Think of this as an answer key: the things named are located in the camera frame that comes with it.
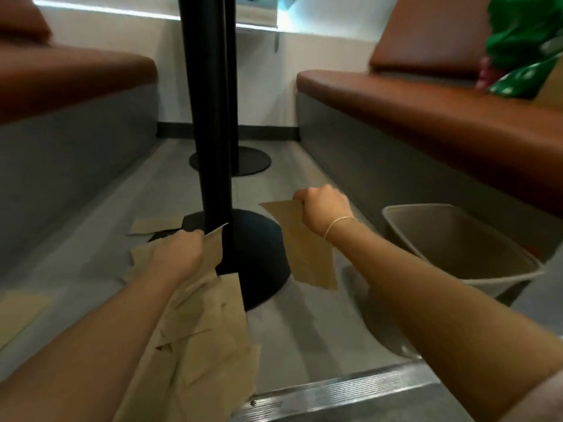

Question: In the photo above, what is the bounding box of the person's right hand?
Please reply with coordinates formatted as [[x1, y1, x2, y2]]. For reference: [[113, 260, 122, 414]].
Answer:
[[292, 184, 355, 238]]

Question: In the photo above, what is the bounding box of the person's left hand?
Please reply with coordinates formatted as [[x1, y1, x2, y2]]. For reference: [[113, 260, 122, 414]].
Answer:
[[151, 229, 206, 278]]

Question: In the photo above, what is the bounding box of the torn brown paper piece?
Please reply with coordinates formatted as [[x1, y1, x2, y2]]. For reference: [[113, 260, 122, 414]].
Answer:
[[259, 199, 339, 291]]

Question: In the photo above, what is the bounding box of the brown paper bag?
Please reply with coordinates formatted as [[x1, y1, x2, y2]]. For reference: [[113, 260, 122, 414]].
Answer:
[[113, 223, 263, 422]]

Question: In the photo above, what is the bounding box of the person's right forearm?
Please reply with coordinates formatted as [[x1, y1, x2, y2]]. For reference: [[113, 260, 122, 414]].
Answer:
[[325, 217, 563, 407]]

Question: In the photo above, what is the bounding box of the person's left forearm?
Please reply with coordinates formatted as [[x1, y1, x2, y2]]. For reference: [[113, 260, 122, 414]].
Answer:
[[0, 258, 177, 422]]

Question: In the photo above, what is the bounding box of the flat brown paper piece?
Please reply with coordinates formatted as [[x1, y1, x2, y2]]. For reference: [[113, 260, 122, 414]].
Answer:
[[127, 216, 184, 237], [0, 290, 54, 350]]

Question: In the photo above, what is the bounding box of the brown padded bench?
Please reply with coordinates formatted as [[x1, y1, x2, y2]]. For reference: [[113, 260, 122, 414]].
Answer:
[[0, 0, 159, 265], [295, 0, 563, 264]]

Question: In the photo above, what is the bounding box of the beige plastic waste bin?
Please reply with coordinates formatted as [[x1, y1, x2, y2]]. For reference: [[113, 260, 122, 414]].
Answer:
[[381, 204, 546, 300]]

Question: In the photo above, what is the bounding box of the metal floor threshold strip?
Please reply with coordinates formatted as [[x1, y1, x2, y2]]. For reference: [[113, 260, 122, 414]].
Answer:
[[230, 359, 445, 422]]

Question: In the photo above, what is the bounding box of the pink item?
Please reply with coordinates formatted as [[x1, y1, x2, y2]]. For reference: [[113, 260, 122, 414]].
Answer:
[[474, 56, 506, 92]]

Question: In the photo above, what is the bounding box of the green dotted cloth bag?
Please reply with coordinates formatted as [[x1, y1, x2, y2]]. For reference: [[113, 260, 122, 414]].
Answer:
[[485, 0, 563, 100]]

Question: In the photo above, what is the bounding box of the grey sleeve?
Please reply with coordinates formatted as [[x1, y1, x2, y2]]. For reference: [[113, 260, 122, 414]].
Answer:
[[509, 369, 563, 422]]

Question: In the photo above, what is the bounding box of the thin gold bracelet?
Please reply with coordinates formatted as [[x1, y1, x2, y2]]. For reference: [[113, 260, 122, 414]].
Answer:
[[323, 216, 358, 241]]

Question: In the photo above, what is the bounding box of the black table pedestal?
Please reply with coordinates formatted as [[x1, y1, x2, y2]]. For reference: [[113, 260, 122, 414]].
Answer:
[[147, 0, 292, 313], [189, 0, 272, 177]]

